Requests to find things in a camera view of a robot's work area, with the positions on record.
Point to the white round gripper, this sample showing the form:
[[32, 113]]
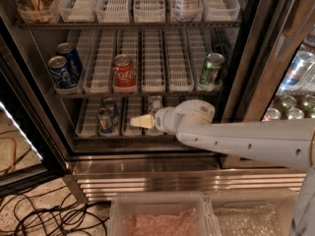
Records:
[[164, 121]]

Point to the clear plastic water bottle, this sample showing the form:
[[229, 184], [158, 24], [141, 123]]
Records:
[[154, 107]]

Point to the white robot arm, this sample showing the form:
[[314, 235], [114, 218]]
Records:
[[288, 143]]

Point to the rear clear water bottle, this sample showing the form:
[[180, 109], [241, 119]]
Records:
[[152, 99]]

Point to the open fridge cabinet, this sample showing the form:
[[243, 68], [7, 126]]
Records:
[[168, 57]]

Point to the white labelled bottle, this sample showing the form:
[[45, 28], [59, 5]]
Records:
[[185, 10]]

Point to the fridge glass door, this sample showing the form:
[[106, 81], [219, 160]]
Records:
[[278, 29]]

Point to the front blue silver can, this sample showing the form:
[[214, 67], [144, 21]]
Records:
[[104, 118]]

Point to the blue silver can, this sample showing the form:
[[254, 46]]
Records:
[[110, 104], [104, 118]]

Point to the rear blue silver can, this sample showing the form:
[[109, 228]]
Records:
[[110, 104]]

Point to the red Coca-Cola can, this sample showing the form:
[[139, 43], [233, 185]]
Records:
[[124, 79]]

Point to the green soda can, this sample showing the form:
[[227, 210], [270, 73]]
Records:
[[211, 70]]

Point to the rear blue Pepsi can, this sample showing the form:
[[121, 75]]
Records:
[[69, 51]]

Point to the blue pepsi can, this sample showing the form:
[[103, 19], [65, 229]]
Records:
[[60, 72], [69, 51]]

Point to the left clear plastic bin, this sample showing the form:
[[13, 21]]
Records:
[[162, 214]]

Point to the clear plastic bin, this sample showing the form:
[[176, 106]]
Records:
[[162, 214], [266, 212]]

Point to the front blue Pepsi can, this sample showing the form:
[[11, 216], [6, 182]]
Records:
[[60, 72]]

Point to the right clear plastic bin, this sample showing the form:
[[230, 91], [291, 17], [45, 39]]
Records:
[[266, 212]]

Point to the green can behind glass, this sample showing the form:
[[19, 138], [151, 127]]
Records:
[[287, 102], [308, 105]]

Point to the Red Bull can behind glass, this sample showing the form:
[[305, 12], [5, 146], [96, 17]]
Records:
[[301, 63]]

